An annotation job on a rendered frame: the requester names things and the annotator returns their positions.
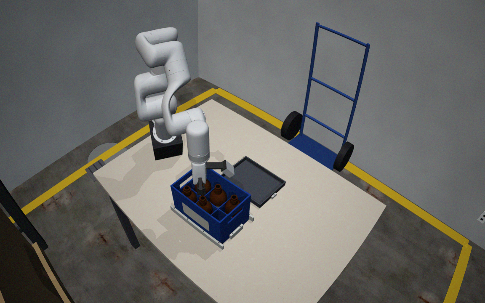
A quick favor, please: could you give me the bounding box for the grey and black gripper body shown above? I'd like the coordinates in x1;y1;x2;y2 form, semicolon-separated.
189;159;209;185

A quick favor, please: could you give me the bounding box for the dark blue crate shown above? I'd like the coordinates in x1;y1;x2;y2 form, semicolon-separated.
173;170;251;244

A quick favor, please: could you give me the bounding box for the orange bottle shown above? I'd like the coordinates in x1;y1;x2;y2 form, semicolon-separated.
196;196;213;214
195;179;211;194
225;194;242;218

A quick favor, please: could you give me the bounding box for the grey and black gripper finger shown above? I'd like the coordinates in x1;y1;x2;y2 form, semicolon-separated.
197;178;206;195

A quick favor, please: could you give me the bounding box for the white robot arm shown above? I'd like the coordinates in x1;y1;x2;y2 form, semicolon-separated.
134;27;210;163

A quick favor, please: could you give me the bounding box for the brown glass bottle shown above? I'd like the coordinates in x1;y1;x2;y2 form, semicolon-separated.
182;186;197;203
210;184;227;208

